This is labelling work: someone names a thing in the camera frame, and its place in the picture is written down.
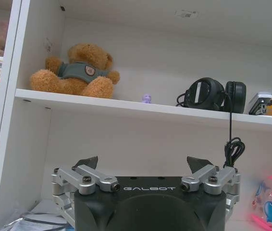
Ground black headphone cable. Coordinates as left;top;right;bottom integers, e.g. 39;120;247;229
223;92;246;168

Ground clear plastic bag papers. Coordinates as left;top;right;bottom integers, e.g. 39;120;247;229
3;201;75;231

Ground white grey box device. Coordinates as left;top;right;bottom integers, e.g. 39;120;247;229
248;91;272;116

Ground brown teddy bear green shirt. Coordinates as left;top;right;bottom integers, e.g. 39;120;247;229
29;43;121;99

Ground black over-ear headphones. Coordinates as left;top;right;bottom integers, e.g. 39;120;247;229
175;77;247;114

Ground clear fish print cup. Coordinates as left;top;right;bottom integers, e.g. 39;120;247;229
250;175;272;229

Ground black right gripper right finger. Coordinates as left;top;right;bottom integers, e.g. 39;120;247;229
180;156;242;221

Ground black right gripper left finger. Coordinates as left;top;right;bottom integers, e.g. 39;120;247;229
51;155;121;229

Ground white shelf unit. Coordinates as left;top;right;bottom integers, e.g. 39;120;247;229
0;0;272;231

